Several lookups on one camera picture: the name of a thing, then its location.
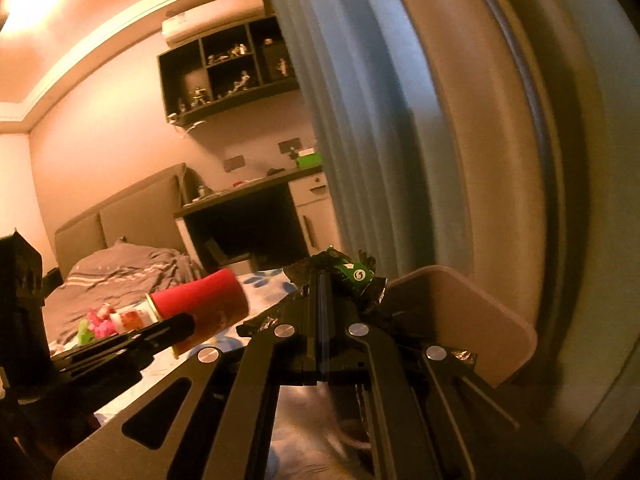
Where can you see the green box on desk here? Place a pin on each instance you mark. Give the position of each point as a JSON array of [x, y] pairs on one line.
[[308, 158]]

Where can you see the floral white blue duvet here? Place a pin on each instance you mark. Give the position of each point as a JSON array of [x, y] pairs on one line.
[[305, 443]]

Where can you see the white bin under desk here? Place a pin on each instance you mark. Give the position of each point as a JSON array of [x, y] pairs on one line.
[[241, 264]]

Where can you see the dark wall shelf unit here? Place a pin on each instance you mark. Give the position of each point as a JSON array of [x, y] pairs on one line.
[[221, 70]]

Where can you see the red paper cup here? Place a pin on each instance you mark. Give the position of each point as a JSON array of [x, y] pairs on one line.
[[215, 303]]

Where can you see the grey striped blanket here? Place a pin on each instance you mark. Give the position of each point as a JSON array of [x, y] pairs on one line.
[[113, 277]]

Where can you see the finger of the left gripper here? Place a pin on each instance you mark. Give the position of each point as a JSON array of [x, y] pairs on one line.
[[135, 350]]

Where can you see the white pink apple cup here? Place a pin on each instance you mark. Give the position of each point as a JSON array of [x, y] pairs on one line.
[[134, 317]]

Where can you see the blue grey curtain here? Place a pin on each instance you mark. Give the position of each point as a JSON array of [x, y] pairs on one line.
[[499, 138]]

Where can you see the white air conditioner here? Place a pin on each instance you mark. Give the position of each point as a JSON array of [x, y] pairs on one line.
[[209, 16]]

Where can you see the dark desk with white cabinet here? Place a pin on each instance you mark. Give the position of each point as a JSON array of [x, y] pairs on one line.
[[279, 219]]

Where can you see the pink plastic bag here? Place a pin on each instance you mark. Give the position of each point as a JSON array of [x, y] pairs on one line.
[[100, 323]]

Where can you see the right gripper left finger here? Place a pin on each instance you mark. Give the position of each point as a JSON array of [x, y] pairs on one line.
[[209, 420]]

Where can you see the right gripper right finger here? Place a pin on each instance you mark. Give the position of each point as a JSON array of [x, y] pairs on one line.
[[429, 415]]

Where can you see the green foam net sleeve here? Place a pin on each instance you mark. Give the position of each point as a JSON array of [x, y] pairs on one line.
[[85, 333]]

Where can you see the brown plastic trash bin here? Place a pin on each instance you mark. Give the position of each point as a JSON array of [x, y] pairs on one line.
[[443, 306]]

